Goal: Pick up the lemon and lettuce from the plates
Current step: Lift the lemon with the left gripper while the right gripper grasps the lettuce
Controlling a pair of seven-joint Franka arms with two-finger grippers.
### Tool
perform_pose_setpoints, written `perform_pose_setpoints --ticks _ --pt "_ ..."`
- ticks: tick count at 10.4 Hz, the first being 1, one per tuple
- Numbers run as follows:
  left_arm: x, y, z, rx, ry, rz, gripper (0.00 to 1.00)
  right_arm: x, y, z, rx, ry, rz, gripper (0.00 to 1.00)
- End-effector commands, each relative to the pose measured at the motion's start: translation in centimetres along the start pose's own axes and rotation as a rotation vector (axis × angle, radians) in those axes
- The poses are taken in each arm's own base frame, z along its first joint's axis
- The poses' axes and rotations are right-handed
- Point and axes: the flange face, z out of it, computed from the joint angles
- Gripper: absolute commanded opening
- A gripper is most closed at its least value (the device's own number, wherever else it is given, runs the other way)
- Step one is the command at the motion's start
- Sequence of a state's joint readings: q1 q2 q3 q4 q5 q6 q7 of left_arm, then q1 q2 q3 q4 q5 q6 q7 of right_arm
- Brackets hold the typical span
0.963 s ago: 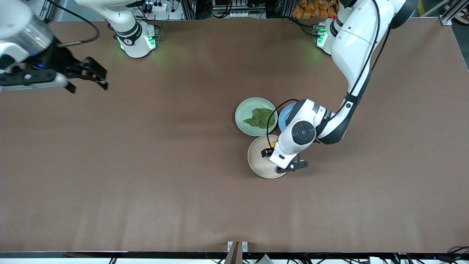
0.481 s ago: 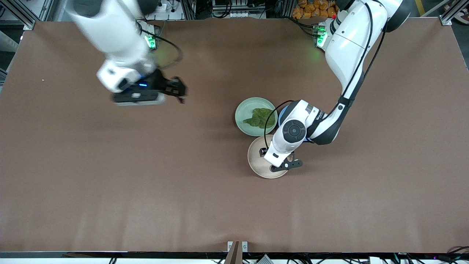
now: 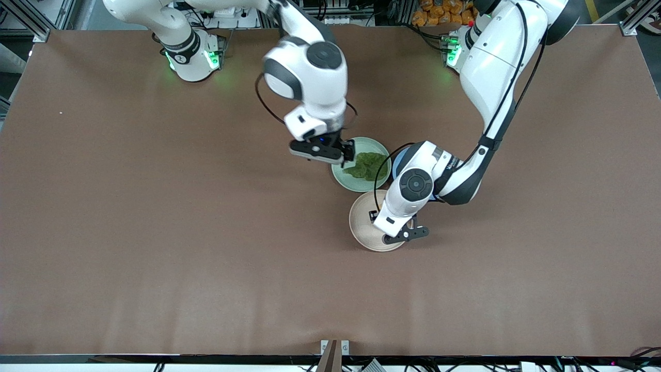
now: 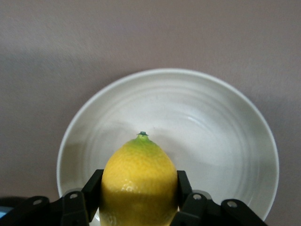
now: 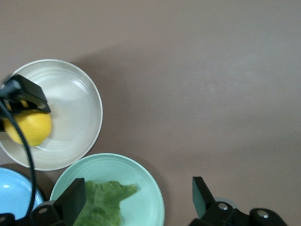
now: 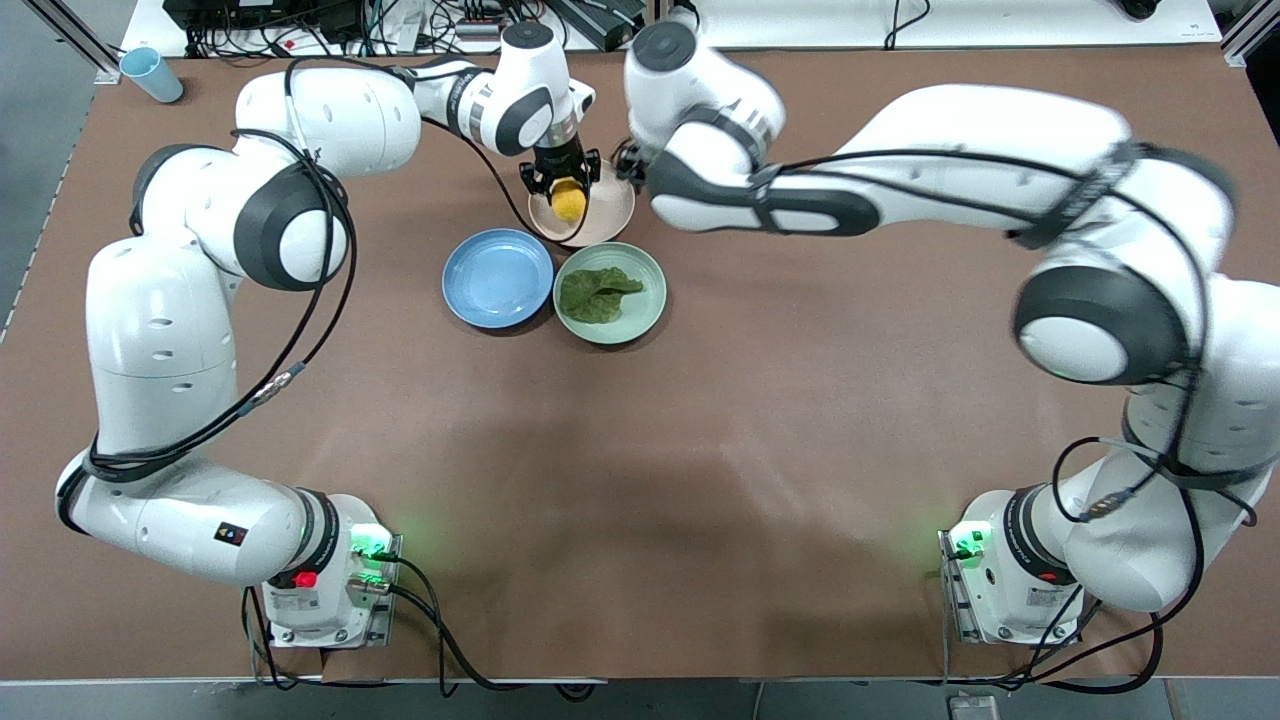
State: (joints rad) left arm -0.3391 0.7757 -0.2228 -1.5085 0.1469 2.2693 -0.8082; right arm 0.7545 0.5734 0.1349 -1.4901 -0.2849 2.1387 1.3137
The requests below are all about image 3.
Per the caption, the green lettuce leaf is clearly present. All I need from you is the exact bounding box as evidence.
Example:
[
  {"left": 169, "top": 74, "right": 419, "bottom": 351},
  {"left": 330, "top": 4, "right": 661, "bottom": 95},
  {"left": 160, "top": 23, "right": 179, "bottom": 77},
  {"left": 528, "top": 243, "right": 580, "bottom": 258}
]
[{"left": 343, "top": 152, "right": 388, "bottom": 181}]

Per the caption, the pale green plate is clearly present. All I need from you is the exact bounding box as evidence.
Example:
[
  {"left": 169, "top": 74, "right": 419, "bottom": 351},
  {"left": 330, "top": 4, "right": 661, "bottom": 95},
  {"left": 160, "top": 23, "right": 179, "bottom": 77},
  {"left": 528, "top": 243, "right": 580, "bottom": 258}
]
[{"left": 331, "top": 137, "right": 392, "bottom": 193}]

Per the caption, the beige plate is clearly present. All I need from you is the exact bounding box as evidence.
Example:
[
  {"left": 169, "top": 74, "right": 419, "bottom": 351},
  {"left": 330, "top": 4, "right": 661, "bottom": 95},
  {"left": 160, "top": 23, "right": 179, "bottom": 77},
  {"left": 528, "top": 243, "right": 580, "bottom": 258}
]
[{"left": 349, "top": 189, "right": 414, "bottom": 253}]

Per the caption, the light blue plate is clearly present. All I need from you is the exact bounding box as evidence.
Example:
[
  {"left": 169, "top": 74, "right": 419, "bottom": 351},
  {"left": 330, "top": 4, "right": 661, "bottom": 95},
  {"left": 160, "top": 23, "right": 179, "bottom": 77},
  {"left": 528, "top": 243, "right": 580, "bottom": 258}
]
[{"left": 391, "top": 146, "right": 415, "bottom": 181}]

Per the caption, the white power strip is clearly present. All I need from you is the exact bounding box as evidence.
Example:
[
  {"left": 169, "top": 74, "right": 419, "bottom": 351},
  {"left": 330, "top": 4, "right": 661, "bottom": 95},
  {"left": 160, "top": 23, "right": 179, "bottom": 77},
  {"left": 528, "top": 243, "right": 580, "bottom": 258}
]
[{"left": 204, "top": 6, "right": 259, "bottom": 29}]

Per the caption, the brown table cover sheet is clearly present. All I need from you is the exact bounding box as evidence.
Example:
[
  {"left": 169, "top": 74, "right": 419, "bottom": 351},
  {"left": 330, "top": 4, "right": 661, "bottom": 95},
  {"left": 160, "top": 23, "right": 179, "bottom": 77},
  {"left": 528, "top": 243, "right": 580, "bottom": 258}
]
[{"left": 0, "top": 25, "right": 661, "bottom": 357}]

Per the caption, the bag of orange fruits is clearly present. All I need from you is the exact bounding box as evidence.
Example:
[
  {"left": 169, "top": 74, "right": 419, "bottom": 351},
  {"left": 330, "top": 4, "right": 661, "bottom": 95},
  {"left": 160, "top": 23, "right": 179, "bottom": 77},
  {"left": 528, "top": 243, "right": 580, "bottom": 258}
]
[{"left": 412, "top": 0, "right": 476, "bottom": 26}]

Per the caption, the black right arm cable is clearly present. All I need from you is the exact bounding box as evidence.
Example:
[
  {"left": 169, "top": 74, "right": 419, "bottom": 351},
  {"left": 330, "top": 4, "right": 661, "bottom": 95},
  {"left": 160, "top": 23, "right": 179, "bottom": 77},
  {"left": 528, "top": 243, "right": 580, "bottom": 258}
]
[{"left": 255, "top": 72, "right": 358, "bottom": 129}]

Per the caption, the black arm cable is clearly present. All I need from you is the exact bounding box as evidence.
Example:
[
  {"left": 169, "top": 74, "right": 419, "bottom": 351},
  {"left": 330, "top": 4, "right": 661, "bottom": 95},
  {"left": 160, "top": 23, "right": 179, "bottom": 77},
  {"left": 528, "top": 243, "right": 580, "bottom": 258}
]
[
  {"left": 255, "top": 72, "right": 358, "bottom": 129},
  {"left": 374, "top": 3, "right": 548, "bottom": 199}
]

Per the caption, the brown wooden post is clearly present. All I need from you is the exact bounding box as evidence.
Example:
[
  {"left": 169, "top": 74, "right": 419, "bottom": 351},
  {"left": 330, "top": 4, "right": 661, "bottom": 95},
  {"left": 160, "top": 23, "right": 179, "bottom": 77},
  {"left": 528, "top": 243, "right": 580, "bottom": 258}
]
[{"left": 316, "top": 340, "right": 342, "bottom": 372}]

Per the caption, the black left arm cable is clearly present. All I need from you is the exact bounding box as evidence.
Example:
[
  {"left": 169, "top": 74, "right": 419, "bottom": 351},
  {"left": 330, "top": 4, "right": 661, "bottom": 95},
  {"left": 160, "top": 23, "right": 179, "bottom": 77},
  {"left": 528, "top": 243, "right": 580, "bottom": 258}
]
[{"left": 374, "top": 3, "right": 548, "bottom": 199}]

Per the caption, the aluminium frame profile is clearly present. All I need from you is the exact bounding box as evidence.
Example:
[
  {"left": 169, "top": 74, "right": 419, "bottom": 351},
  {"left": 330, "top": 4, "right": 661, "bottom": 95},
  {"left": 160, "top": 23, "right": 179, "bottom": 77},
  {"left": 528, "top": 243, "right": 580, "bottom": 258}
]
[
  {"left": 620, "top": 0, "right": 661, "bottom": 37},
  {"left": 0, "top": 0, "right": 78, "bottom": 43}
]

